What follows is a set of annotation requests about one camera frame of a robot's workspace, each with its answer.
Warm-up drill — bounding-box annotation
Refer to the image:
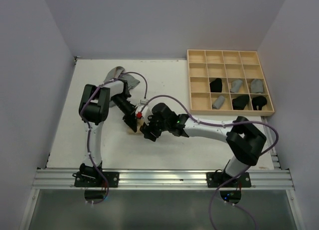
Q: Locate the black rolled sock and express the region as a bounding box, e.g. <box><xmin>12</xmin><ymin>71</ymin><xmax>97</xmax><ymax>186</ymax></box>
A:
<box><xmin>252</xmin><ymin>96</ymin><xmax>267</xmax><ymax>111</ymax></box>
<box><xmin>232</xmin><ymin>95</ymin><xmax>250</xmax><ymax>111</ymax></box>
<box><xmin>209</xmin><ymin>78</ymin><xmax>223</xmax><ymax>93</ymax></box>

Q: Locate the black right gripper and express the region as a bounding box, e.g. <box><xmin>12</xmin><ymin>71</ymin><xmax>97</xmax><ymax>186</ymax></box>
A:
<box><xmin>140</xmin><ymin>111</ymin><xmax>170</xmax><ymax>140</ymax></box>

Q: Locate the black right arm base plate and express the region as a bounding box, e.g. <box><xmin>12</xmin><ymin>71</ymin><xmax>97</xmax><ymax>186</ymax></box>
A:
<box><xmin>206</xmin><ymin>170</ymin><xmax>252</xmax><ymax>188</ymax></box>

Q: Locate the grey striped underwear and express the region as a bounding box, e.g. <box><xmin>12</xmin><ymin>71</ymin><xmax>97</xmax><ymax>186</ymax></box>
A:
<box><xmin>103</xmin><ymin>66</ymin><xmax>140</xmax><ymax>90</ymax></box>

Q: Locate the black rolled sock lower right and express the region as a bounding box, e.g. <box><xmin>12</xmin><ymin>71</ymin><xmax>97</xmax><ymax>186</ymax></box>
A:
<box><xmin>252</xmin><ymin>96</ymin><xmax>267</xmax><ymax>111</ymax></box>

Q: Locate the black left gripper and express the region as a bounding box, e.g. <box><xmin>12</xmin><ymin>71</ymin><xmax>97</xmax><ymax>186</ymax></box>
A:
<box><xmin>112</xmin><ymin>94</ymin><xmax>138</xmax><ymax>132</ymax></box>

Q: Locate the black rolled sock upper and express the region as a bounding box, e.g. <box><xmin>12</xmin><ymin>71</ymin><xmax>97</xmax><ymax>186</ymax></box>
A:
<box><xmin>209</xmin><ymin>78</ymin><xmax>223</xmax><ymax>93</ymax></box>

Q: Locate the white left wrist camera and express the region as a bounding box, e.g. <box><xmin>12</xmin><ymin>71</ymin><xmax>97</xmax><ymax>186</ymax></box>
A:
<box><xmin>138</xmin><ymin>99</ymin><xmax>149</xmax><ymax>107</ymax></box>

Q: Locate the grey rolled sock lower left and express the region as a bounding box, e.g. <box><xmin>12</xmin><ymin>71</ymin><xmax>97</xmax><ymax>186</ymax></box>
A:
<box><xmin>212</xmin><ymin>96</ymin><xmax>225</xmax><ymax>110</ymax></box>

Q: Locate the black rolled sock lower middle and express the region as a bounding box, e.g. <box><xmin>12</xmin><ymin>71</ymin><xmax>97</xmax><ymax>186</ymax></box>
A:
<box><xmin>232</xmin><ymin>95</ymin><xmax>250</xmax><ymax>111</ymax></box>

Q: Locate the wooden compartment tray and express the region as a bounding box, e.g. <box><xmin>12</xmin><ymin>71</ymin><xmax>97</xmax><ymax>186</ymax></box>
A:
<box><xmin>186</xmin><ymin>49</ymin><xmax>275</xmax><ymax>116</ymax></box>

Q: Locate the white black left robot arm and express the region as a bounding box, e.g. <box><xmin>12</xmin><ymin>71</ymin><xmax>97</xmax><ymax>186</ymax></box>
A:
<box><xmin>79</xmin><ymin>80</ymin><xmax>138</xmax><ymax>187</ymax></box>

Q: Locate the beige underwear with navy trim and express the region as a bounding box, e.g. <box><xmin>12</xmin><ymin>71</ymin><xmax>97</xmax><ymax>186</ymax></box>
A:
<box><xmin>127</xmin><ymin>119</ymin><xmax>148</xmax><ymax>135</ymax></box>

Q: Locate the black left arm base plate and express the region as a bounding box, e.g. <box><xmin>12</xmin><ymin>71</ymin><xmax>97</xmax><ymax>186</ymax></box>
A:
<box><xmin>72</xmin><ymin>172</ymin><xmax>120</xmax><ymax>188</ymax></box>

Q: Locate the grey rolled sock right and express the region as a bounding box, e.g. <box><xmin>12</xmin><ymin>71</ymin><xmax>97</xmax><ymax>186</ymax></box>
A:
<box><xmin>250</xmin><ymin>79</ymin><xmax>264</xmax><ymax>94</ymax></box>

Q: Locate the grey rolled sock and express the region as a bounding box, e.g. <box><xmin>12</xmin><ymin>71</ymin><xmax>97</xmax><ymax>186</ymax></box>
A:
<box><xmin>250</xmin><ymin>79</ymin><xmax>264</xmax><ymax>94</ymax></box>
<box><xmin>212</xmin><ymin>96</ymin><xmax>225</xmax><ymax>110</ymax></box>
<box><xmin>230</xmin><ymin>79</ymin><xmax>243</xmax><ymax>93</ymax></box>

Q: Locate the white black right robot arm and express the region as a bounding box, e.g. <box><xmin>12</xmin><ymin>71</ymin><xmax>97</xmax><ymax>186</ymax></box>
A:
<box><xmin>140</xmin><ymin>113</ymin><xmax>267</xmax><ymax>187</ymax></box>

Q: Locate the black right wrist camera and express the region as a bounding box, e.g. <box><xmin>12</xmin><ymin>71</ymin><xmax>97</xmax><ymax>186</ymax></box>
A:
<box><xmin>152</xmin><ymin>103</ymin><xmax>176</xmax><ymax>119</ymax></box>

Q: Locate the aluminium frame rail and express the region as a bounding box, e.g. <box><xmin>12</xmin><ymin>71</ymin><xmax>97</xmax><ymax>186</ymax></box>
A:
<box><xmin>31</xmin><ymin>169</ymin><xmax>295</xmax><ymax>190</ymax></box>

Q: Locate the grey rolled sock middle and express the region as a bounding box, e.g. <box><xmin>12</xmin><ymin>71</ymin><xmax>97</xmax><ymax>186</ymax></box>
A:
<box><xmin>230</xmin><ymin>79</ymin><xmax>243</xmax><ymax>93</ymax></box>

